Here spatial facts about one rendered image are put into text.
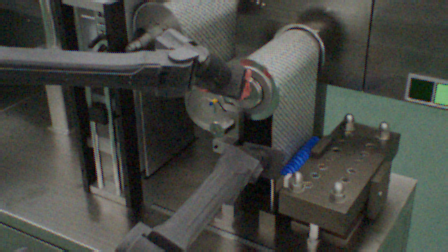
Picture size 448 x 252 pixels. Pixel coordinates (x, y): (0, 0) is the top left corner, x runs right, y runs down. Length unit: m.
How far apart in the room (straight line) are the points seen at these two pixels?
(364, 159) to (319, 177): 0.14
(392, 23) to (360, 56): 0.12
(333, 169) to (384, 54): 0.31
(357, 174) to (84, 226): 0.68
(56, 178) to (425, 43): 1.02
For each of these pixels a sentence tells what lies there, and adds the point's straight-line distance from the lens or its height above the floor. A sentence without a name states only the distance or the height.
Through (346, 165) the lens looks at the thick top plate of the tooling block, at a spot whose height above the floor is 1.03.
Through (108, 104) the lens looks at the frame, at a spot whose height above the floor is 1.19.
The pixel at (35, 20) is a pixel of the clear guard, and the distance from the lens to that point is 2.17.
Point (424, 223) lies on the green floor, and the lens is 3.09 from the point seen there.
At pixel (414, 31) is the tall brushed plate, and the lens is 1.52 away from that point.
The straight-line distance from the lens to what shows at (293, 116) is 1.46.
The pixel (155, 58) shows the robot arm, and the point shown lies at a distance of 1.09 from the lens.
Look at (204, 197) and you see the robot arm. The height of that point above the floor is 1.24.
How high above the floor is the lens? 1.84
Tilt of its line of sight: 29 degrees down
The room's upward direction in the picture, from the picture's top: 1 degrees counter-clockwise
